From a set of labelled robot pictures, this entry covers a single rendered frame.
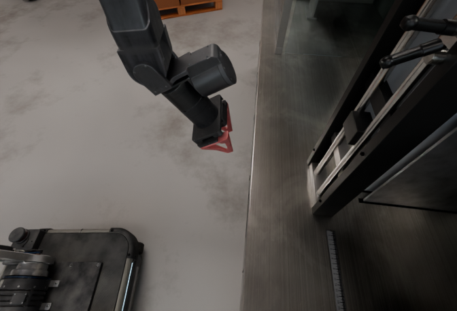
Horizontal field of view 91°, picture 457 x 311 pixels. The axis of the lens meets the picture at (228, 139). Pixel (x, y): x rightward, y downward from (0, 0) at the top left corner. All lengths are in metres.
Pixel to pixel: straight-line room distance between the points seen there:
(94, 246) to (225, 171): 0.89
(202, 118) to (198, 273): 1.17
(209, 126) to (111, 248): 1.05
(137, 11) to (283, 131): 0.55
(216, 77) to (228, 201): 1.27
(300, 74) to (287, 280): 0.72
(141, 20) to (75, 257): 1.27
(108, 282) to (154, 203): 0.52
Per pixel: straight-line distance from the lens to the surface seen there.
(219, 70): 0.36
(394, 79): 0.44
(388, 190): 0.65
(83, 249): 1.44
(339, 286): 0.62
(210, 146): 0.47
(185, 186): 1.64
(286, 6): 0.98
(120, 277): 1.33
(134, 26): 0.33
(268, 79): 0.92
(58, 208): 1.92
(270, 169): 0.66
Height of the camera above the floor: 1.47
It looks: 54 degrees down
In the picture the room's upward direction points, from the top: straight up
